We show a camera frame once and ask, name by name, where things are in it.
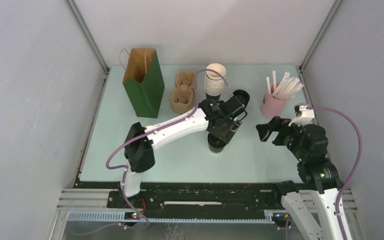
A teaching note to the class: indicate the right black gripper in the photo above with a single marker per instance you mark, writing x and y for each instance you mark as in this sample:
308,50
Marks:
264,130

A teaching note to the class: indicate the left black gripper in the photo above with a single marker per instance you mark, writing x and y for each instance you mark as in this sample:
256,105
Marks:
225,136

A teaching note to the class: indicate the black paper coffee cup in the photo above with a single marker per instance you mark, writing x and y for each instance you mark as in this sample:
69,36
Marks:
215,144

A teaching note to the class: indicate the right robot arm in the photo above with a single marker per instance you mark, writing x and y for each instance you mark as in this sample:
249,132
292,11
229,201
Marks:
308,144

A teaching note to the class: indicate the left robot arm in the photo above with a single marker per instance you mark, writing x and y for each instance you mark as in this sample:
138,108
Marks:
142,141

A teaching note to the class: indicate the pink straw holder cup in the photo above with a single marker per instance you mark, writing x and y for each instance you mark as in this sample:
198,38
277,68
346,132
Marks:
271,106

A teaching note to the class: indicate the stack of black lids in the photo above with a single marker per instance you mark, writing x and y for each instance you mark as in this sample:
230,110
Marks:
242,96

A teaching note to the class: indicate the stack of paper cups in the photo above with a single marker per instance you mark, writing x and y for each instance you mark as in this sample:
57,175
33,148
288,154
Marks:
214,83

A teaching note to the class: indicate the white wrapped straws bundle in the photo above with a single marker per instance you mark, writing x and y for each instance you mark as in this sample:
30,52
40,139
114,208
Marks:
286,88

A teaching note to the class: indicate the brown pulp cup carrier stack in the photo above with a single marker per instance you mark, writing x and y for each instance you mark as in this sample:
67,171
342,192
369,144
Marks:
182,96

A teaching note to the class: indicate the green paper bag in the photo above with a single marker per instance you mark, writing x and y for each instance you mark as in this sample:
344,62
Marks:
143,82

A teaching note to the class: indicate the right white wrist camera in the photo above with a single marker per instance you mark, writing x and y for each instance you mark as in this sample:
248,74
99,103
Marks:
304,114

